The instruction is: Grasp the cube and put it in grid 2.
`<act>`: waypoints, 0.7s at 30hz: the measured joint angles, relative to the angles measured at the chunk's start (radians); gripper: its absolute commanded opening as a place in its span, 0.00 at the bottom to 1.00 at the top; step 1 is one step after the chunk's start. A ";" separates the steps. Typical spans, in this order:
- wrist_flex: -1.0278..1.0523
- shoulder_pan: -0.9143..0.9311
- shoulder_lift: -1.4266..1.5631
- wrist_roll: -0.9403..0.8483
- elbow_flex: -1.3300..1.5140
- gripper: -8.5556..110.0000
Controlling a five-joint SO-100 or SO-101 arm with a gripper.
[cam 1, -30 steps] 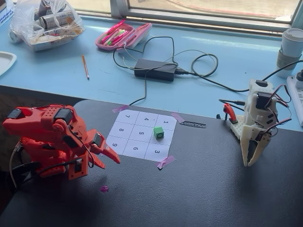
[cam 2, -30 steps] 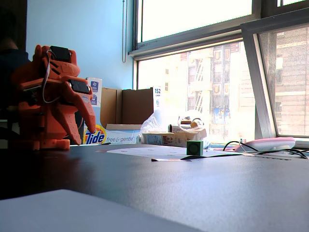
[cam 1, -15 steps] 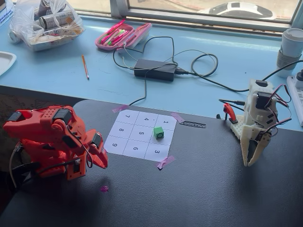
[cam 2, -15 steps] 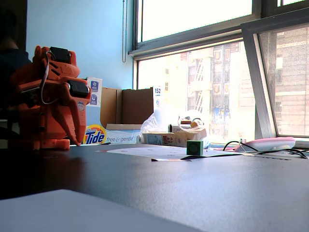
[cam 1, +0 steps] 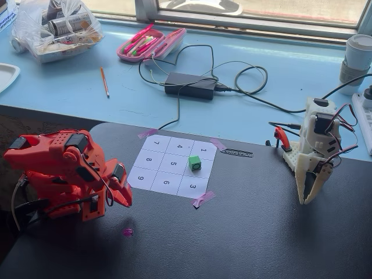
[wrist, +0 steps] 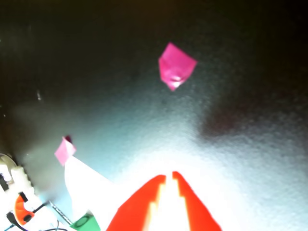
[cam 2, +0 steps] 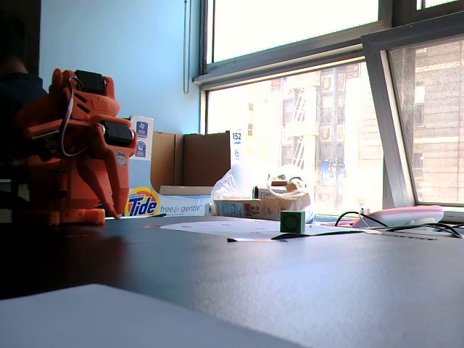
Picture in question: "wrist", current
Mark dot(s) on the crumpled pink tape piece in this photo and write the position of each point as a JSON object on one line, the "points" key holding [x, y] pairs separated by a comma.
{"points": [[63, 151]]}

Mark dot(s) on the orange table clamp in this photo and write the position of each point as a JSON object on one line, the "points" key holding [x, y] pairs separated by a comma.
{"points": [[20, 210]]}

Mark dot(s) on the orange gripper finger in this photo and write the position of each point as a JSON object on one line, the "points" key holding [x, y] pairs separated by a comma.
{"points": [[197, 214], [134, 209]]}

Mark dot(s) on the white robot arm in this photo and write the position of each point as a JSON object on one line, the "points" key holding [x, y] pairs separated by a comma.
{"points": [[19, 179]]}

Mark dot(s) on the magenta cube-shaped patch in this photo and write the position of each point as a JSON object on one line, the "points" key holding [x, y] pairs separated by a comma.
{"points": [[175, 65]]}

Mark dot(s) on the white numbered grid paper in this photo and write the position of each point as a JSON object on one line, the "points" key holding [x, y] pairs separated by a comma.
{"points": [[81, 183]]}

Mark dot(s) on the green cube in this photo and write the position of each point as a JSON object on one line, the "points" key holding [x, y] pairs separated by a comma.
{"points": [[89, 225]]}

